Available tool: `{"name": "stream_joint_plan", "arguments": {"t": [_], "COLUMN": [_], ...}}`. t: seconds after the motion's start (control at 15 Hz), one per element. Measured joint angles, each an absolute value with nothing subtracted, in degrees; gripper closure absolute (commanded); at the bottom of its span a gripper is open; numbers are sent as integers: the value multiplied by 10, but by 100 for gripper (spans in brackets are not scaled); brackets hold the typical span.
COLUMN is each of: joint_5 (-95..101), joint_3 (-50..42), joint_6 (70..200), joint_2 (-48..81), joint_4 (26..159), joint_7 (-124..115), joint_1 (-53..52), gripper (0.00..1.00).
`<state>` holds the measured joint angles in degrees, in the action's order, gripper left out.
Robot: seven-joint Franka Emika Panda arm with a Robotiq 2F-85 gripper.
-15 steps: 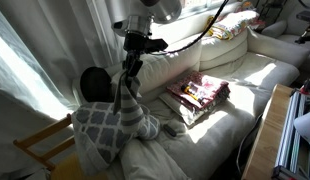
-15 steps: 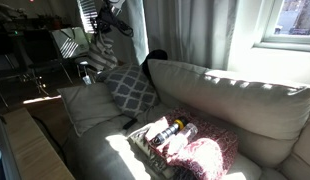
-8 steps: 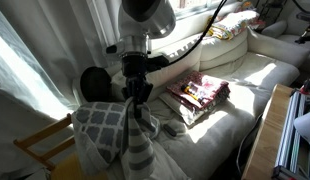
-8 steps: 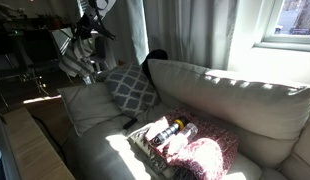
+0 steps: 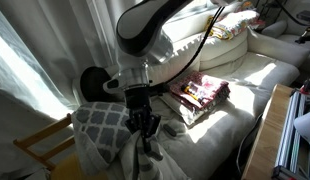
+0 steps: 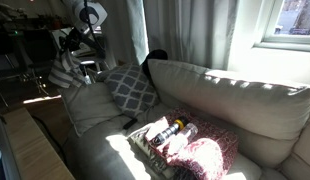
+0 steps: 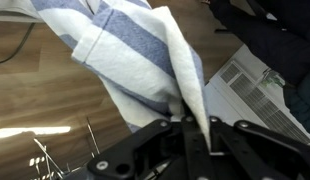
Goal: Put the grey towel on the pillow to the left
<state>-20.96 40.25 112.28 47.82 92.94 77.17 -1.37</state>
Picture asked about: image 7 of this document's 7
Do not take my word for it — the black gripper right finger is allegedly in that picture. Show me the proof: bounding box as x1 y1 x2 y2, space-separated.
209 115 310 180

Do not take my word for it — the grey striped towel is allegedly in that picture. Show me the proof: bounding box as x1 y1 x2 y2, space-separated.
29 0 213 149

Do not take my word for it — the metal wire rack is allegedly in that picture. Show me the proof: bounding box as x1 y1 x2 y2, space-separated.
27 115 103 180

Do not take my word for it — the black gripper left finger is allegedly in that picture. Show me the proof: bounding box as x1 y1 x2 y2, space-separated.
87 115 213 180

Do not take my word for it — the black floor cable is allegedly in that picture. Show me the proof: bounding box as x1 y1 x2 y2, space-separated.
0 22 37 66

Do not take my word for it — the white heater vent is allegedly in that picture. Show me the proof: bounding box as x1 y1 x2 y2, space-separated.
204 44 310 148

